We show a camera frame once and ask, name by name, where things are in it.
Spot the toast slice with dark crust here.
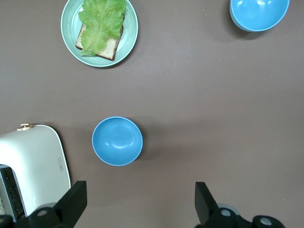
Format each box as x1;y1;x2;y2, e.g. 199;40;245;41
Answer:
75;13;125;62

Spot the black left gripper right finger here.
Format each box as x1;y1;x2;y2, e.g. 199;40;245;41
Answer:
194;181;219;226

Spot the blue bowl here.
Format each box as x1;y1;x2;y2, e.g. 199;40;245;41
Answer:
229;0;291;32
92;116;144;166

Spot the brown table cover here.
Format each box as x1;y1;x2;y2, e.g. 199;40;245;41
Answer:
0;0;304;228

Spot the light green plate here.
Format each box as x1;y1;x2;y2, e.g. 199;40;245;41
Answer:
60;0;139;67

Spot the cream white toaster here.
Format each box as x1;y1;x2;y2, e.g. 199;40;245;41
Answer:
0;123;71;223

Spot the green lettuce leaf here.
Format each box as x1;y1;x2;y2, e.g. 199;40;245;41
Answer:
77;0;127;57

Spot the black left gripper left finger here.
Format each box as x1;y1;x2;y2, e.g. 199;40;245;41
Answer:
54;180;87;228

